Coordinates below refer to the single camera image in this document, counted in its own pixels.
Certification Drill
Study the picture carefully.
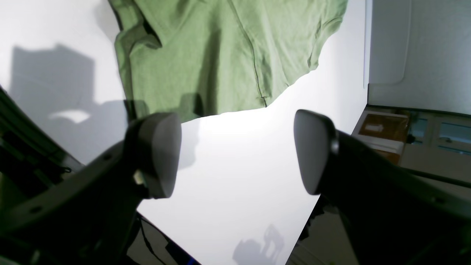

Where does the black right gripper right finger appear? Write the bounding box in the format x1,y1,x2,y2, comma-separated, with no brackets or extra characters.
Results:
293,109,471,265

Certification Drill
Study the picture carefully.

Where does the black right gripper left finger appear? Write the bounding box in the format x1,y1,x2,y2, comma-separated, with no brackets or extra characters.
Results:
1,113,182,265

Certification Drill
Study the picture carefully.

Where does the green T-shirt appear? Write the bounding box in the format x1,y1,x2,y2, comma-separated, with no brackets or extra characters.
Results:
109,0,348,122

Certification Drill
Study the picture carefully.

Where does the brown cardboard box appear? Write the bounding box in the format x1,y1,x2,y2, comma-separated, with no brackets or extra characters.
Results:
352,107,411,166

